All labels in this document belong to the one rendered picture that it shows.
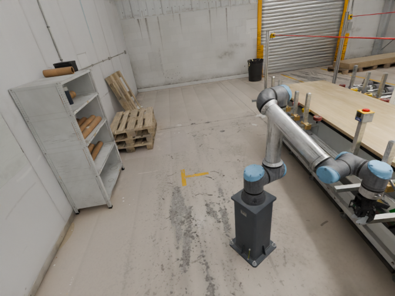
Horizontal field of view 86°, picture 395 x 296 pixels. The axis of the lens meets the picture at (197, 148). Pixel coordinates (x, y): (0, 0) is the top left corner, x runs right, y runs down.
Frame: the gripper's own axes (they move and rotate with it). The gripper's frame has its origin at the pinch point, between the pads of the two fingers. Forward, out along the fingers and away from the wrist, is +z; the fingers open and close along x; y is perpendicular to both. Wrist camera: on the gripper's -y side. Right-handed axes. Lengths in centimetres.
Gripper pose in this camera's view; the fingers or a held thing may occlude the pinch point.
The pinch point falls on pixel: (361, 222)
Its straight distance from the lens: 147.1
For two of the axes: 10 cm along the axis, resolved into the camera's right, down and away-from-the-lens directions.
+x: 0.3, 4.8, -8.7
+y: -10.0, 0.9, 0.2
